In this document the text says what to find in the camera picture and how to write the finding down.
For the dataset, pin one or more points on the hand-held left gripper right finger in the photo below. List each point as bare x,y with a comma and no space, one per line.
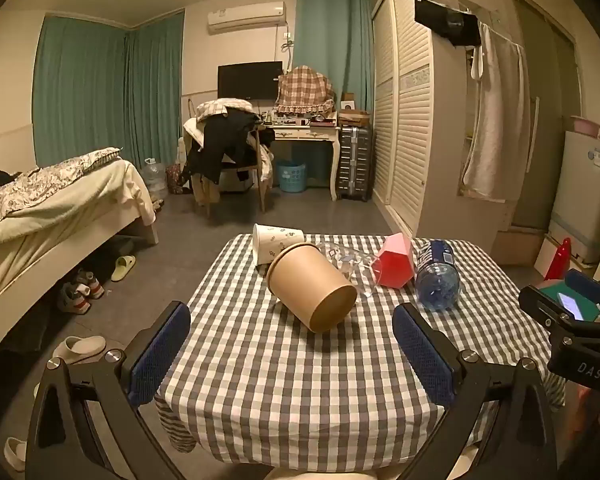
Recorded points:
422,355

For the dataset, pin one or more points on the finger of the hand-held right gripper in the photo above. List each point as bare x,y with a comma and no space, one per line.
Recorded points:
555,310

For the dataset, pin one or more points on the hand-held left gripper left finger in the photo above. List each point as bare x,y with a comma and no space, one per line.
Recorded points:
161,355

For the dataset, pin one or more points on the brown paper cup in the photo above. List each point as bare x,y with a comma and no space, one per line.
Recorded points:
307,287

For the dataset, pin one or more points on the person's right forearm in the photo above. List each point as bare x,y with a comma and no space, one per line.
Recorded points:
590,440

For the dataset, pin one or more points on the clear plastic cup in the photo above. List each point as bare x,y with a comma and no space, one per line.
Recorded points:
352,262

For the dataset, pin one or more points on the white patterned paper cup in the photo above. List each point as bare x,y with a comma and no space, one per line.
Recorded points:
275,241

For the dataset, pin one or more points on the blue water bottle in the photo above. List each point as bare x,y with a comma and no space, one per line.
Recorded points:
437,280

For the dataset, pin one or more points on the white slipper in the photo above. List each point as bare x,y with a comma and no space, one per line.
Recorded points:
80,347
15,452

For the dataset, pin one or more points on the yellow slipper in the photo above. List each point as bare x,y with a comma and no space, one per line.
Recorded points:
123,267

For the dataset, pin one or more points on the red geometric container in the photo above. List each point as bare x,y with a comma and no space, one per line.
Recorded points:
395,260

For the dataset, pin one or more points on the pair of sneakers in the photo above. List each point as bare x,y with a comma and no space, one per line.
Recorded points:
77,292

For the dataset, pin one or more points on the white refrigerator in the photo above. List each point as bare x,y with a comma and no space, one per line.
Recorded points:
585,195

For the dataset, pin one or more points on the grey checked tablecloth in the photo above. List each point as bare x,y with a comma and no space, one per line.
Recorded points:
290,385

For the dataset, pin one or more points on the bed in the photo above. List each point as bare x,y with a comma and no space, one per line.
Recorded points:
55,245

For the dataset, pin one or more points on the large clear water jug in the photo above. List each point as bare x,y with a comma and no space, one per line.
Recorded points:
155,180

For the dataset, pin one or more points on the dark red bag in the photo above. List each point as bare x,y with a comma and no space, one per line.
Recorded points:
177,180

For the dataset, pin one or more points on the pink basin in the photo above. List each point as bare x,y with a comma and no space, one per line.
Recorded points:
586,126

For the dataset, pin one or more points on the white hanging towel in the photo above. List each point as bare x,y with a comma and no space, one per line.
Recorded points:
495,120

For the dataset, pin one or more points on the dark suitcase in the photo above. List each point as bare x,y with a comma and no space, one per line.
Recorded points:
355,162

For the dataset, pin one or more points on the floral patterned quilt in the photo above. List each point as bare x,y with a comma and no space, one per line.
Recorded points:
40,185

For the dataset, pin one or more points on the wooden chair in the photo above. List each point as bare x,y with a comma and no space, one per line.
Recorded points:
257,170

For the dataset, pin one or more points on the black clothes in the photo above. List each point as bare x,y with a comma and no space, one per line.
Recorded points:
220,145

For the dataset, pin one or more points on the blue laundry basket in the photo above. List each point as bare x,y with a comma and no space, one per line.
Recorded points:
291,176

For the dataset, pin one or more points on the white louvered wardrobe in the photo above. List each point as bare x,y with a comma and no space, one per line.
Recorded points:
410,125

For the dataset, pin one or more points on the white desk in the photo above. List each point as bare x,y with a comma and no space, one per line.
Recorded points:
305,134

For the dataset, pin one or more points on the plaid blanket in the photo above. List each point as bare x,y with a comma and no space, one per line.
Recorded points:
215,109

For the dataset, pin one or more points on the green window curtain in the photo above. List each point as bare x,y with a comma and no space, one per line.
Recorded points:
330,35
90,95

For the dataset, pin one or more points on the black television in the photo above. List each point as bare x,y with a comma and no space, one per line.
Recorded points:
249,80

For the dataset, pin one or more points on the plaid ruffled cover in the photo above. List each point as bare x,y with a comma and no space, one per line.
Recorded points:
305,90

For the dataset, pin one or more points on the black hanging device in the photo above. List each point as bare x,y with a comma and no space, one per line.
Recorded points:
442,17

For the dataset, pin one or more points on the white air conditioner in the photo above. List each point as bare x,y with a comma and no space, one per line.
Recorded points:
245,17

